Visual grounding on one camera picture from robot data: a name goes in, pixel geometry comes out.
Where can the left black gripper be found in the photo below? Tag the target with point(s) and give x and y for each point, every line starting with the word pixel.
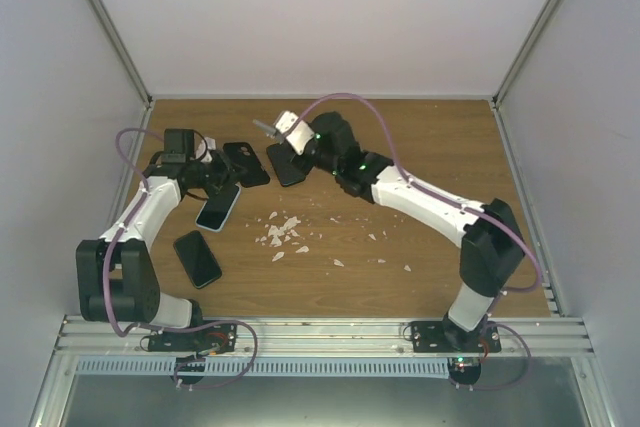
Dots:
pixel 227 171

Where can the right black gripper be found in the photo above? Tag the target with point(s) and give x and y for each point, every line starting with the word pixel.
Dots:
pixel 301 166

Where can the black smartphone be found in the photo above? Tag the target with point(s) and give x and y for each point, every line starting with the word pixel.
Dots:
pixel 281 158

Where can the black phone case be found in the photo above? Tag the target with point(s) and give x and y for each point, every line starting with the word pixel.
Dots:
pixel 250 171

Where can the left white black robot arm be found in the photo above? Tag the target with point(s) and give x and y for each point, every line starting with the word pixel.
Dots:
pixel 117 283

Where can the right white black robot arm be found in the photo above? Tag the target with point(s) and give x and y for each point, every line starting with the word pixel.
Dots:
pixel 487 235

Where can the phone in light blue case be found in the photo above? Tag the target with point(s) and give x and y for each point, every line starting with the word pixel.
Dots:
pixel 216 210

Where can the black phone lower left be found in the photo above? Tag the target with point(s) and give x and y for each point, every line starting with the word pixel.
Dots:
pixel 197 259

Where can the white debris pile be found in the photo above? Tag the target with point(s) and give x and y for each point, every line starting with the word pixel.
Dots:
pixel 324 232

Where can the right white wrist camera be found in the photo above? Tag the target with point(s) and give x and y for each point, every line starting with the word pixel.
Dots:
pixel 288 128

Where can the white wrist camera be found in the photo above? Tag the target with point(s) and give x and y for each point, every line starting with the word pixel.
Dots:
pixel 288 128
pixel 205 150

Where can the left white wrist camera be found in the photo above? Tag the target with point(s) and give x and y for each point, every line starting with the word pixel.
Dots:
pixel 205 150

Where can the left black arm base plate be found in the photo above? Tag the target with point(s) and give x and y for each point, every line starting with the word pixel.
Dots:
pixel 210 341

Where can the aluminium front rail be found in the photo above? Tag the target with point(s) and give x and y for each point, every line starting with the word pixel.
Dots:
pixel 346 337

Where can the slotted grey cable duct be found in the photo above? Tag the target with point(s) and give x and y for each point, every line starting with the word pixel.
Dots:
pixel 274 366

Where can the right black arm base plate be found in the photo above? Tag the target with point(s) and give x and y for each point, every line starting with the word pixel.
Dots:
pixel 443 336

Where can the left aluminium frame post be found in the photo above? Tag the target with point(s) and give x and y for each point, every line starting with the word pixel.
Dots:
pixel 109 28

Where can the aluminium frame post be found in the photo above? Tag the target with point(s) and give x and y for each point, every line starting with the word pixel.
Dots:
pixel 109 28
pixel 547 12

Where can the right aluminium frame post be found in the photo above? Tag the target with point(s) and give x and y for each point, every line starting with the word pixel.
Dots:
pixel 547 12

